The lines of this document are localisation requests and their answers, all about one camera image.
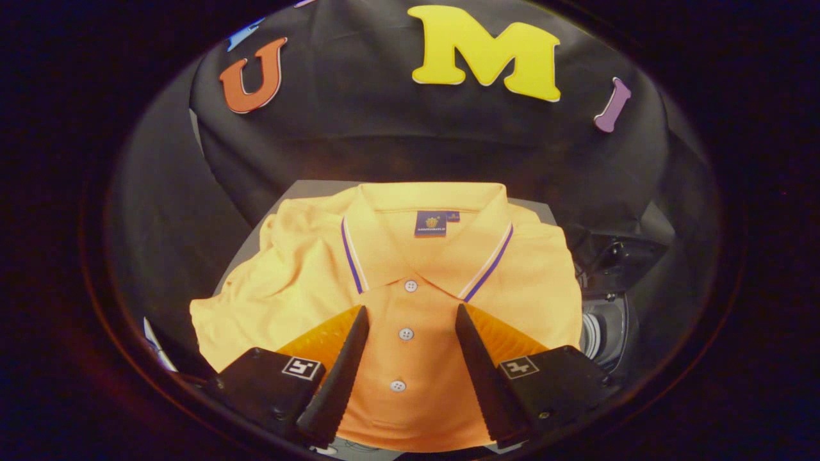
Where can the blue and white object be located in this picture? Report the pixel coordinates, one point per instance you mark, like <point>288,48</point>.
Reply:
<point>157,346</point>

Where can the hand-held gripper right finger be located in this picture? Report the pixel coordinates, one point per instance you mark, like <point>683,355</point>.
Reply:
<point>487,384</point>

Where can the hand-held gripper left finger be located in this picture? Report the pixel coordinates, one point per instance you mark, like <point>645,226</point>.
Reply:
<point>336,384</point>

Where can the orange polo shirt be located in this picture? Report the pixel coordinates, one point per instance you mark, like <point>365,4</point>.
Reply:
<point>416,256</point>

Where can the dark washing machine lid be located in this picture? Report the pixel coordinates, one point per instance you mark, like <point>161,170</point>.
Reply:
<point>631,256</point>

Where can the grey cabinet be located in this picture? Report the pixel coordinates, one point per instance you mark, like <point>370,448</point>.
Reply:
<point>307,189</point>

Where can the grey washing machine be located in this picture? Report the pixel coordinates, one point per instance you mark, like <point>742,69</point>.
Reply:
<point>605,333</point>

